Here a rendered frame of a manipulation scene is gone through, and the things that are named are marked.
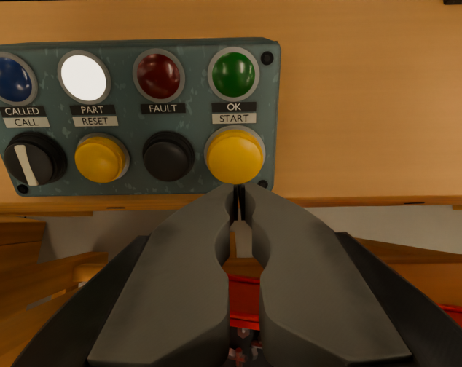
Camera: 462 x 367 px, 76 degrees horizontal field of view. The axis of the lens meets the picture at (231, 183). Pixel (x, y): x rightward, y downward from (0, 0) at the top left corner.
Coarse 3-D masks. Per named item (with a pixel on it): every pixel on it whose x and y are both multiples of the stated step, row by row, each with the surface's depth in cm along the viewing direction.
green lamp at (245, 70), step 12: (216, 60) 13; (228, 60) 13; (240, 60) 13; (216, 72) 14; (228, 72) 13; (240, 72) 13; (252, 72) 14; (216, 84) 14; (228, 84) 14; (240, 84) 14; (252, 84) 14; (228, 96) 14
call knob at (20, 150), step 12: (12, 144) 14; (24, 144) 14; (36, 144) 15; (48, 144) 15; (12, 156) 15; (24, 156) 14; (36, 156) 15; (48, 156) 15; (12, 168) 15; (24, 168) 15; (36, 168) 15; (48, 168) 15; (60, 168) 16; (24, 180) 15; (36, 180) 15; (48, 180) 15
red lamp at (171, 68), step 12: (144, 60) 13; (156, 60) 13; (168, 60) 13; (144, 72) 13; (156, 72) 13; (168, 72) 13; (144, 84) 14; (156, 84) 14; (168, 84) 14; (156, 96) 14; (168, 96) 14
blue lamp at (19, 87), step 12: (0, 60) 13; (12, 60) 13; (0, 72) 13; (12, 72) 13; (24, 72) 14; (0, 84) 14; (12, 84) 14; (24, 84) 14; (12, 96) 14; (24, 96) 14
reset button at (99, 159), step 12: (84, 144) 15; (96, 144) 14; (108, 144) 15; (84, 156) 15; (96, 156) 15; (108, 156) 15; (120, 156) 15; (84, 168) 15; (96, 168) 15; (108, 168) 15; (120, 168) 15; (96, 180) 15; (108, 180) 15
